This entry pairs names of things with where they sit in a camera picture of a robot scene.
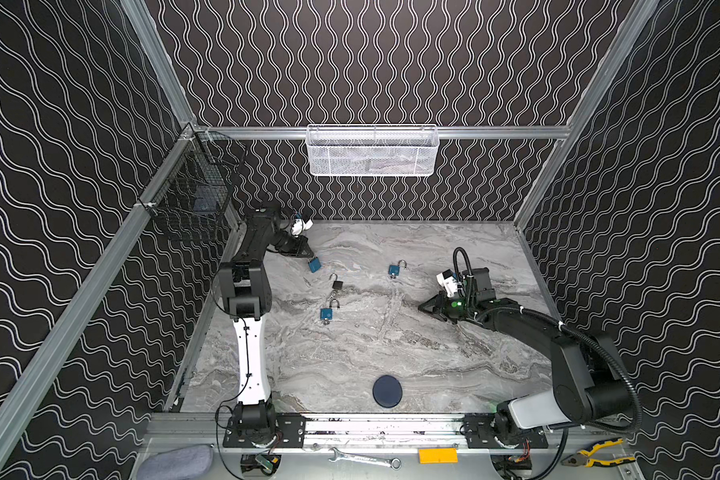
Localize grey cloth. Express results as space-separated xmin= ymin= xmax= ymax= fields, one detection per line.
xmin=136 ymin=445 xmax=213 ymax=480

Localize dark round disc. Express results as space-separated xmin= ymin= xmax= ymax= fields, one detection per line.
xmin=372 ymin=375 xmax=403 ymax=409

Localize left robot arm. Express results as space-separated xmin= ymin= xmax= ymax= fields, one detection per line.
xmin=217 ymin=206 xmax=312 ymax=447

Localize white wire basket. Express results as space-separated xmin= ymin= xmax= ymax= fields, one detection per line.
xmin=305 ymin=124 xmax=440 ymax=177

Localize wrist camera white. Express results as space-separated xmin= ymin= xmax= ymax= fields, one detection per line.
xmin=289 ymin=214 xmax=313 ymax=237
xmin=436 ymin=269 xmax=460 ymax=298

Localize steel wrench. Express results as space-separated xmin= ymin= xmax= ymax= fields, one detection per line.
xmin=330 ymin=448 xmax=402 ymax=470

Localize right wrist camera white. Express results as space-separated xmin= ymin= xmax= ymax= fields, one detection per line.
xmin=436 ymin=269 xmax=460 ymax=298

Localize yellow label block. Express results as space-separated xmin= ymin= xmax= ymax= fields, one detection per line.
xmin=418 ymin=448 xmax=459 ymax=465

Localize black wire basket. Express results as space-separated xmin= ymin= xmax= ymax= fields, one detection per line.
xmin=143 ymin=125 xmax=248 ymax=245

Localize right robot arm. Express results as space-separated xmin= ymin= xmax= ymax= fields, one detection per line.
xmin=418 ymin=268 xmax=644 ymax=445

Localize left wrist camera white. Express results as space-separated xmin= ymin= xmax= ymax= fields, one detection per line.
xmin=289 ymin=214 xmax=313 ymax=237

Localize blue padlock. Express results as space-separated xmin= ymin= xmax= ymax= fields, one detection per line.
xmin=319 ymin=298 xmax=340 ymax=325
xmin=308 ymin=257 xmax=322 ymax=273
xmin=388 ymin=259 xmax=407 ymax=279

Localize yellow handled pliers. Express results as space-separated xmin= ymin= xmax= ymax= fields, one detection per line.
xmin=560 ymin=438 xmax=636 ymax=468

